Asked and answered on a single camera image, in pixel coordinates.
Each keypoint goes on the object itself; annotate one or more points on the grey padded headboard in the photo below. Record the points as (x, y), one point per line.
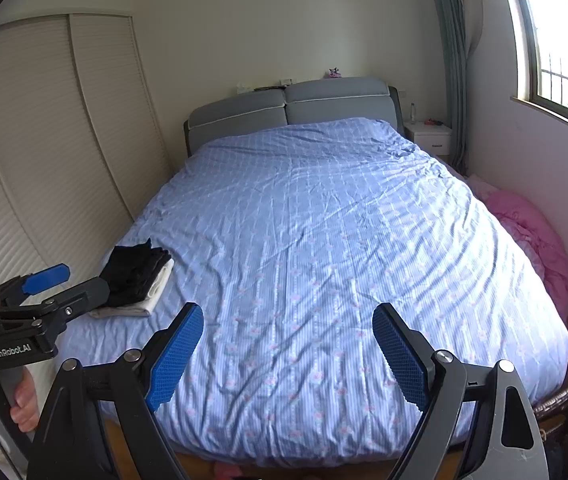
(334, 97)

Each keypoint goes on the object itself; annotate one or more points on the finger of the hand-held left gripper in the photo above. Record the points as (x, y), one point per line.
(46, 278)
(86, 292)

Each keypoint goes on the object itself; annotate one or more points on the dark flat item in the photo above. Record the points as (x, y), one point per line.
(269, 88)

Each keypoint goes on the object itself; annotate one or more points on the person's left hand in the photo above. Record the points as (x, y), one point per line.
(24, 405)

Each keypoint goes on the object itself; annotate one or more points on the bed with blue striped cover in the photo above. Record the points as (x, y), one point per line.
(314, 210)

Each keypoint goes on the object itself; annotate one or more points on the pink slipper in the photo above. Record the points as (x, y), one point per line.
(229, 470)

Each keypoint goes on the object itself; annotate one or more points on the folded black clothes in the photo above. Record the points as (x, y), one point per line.
(129, 294)

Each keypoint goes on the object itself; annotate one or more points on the pink blanket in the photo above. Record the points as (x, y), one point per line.
(528, 230)

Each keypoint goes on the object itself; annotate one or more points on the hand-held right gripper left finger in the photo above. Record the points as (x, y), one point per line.
(174, 360)

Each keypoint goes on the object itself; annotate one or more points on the small pink toy figure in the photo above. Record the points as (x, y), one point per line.
(334, 73)

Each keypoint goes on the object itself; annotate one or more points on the tissue pack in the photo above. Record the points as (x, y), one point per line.
(244, 88)

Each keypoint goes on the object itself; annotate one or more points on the white louvered wardrobe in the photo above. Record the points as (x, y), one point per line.
(39, 135)

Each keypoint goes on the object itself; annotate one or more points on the folded white garment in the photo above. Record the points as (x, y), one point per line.
(153, 301)

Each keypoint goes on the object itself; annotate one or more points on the clear plastic bottle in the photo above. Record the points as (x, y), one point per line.
(413, 115)

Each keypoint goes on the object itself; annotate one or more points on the white nightstand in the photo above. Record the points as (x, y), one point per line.
(431, 140)

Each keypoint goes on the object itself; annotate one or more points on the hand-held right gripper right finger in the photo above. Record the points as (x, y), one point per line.
(403, 355)

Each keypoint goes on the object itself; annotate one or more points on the grey-green curtain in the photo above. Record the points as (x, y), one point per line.
(451, 60)

